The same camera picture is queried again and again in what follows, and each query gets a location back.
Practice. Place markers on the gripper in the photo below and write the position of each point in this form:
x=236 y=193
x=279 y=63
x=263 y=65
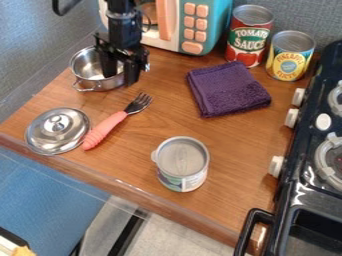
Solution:
x=123 y=37

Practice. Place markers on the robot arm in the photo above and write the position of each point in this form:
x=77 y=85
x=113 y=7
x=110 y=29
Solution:
x=120 y=8

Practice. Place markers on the silver pot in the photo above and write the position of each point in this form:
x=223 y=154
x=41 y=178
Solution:
x=91 y=71

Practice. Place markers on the silver pot lid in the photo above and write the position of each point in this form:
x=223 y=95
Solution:
x=58 y=130

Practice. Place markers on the toy microwave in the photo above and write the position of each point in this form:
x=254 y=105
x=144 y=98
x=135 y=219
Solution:
x=182 y=23

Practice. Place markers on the purple cloth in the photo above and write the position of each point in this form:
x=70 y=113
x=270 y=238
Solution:
x=227 y=88

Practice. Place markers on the white and green can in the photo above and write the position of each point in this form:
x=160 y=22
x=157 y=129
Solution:
x=182 y=165

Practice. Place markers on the red tomato sauce can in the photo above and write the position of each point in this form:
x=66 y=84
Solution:
x=247 y=36

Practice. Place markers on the yellow pineapple can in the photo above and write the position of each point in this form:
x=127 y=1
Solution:
x=289 y=56

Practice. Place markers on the toy stove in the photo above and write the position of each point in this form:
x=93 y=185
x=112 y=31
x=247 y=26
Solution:
x=307 y=160

